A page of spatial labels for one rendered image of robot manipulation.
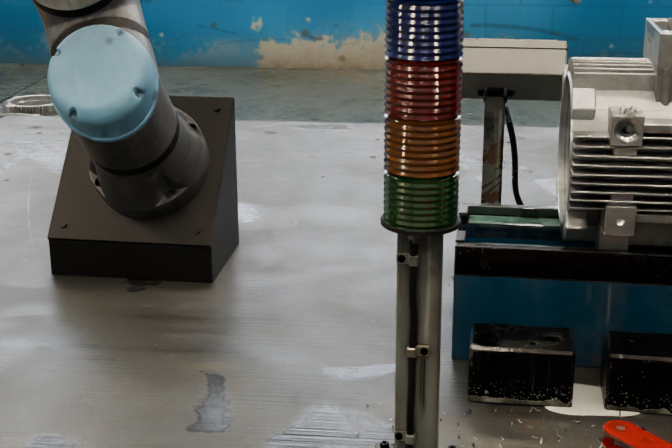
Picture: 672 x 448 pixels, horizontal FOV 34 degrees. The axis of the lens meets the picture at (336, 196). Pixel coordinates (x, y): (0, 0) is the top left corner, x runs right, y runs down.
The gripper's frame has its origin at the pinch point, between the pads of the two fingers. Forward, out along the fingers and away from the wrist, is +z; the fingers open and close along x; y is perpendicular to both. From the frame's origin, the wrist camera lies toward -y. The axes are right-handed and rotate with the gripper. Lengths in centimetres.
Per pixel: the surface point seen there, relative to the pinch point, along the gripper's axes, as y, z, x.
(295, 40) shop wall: -163, 21, 543
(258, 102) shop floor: -174, 35, 447
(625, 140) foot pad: -1.1, 12.9, -15.6
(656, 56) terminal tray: 5.0, 8.4, -9.7
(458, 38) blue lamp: -7.7, -5.9, -37.2
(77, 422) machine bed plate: -57, 9, -31
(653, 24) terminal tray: 6.2, 6.3, -5.5
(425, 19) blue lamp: -8.9, -8.5, -38.9
